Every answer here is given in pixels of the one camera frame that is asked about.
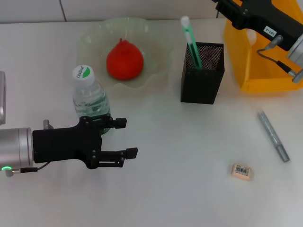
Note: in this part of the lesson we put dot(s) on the yellow plastic bin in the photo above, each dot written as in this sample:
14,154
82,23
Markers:
267,68

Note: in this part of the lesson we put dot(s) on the clear water bottle green label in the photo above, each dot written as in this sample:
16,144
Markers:
90,99

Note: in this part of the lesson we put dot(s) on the beige eraser with barcode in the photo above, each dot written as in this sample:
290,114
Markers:
241,171

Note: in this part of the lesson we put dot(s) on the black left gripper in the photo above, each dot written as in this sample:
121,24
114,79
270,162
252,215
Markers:
66,144

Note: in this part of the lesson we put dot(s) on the black mesh pen holder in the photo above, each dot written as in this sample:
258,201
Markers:
201,85

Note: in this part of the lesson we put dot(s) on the grey pen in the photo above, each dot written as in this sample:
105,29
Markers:
272,134

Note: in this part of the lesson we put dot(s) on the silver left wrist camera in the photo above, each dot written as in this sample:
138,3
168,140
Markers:
2,97

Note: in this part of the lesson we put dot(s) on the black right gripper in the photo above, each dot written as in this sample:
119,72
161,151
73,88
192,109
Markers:
265,16

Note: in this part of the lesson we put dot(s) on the green glass fruit plate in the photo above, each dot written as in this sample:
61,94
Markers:
154,56

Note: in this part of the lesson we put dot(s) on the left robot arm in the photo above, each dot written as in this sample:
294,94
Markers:
14,149

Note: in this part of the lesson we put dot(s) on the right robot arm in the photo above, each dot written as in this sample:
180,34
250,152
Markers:
297,50

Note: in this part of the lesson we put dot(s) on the green utility knife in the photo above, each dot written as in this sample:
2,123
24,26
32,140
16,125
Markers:
191,42

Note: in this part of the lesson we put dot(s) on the red orange fruit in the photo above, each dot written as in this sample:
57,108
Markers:
125,60

